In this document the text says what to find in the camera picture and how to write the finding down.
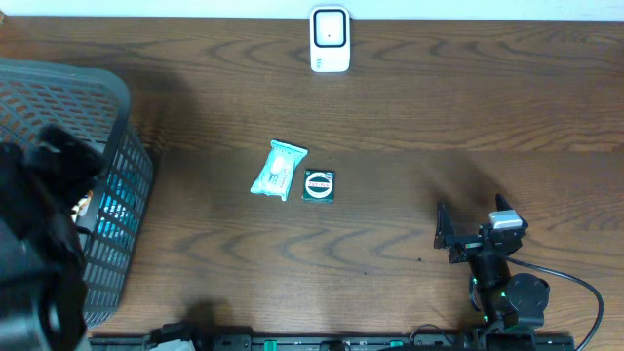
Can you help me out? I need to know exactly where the white barcode scanner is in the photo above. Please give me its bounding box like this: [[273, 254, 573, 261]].
[[309, 6, 351, 73]]

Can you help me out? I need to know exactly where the teal wet wipes pack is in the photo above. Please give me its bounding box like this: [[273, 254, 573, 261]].
[[250, 139, 308, 202]]

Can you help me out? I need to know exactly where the grey plastic shopping basket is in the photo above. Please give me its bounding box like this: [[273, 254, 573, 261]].
[[1, 58, 154, 328]]

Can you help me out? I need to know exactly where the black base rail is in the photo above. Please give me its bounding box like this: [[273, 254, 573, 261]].
[[87, 332, 576, 351]]

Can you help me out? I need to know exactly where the green square box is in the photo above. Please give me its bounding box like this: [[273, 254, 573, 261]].
[[302, 170, 335, 203]]

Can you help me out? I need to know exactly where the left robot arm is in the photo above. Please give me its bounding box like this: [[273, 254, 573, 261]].
[[1, 125, 105, 350]]

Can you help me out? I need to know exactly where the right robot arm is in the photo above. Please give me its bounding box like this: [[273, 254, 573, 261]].
[[434, 194, 550, 351]]

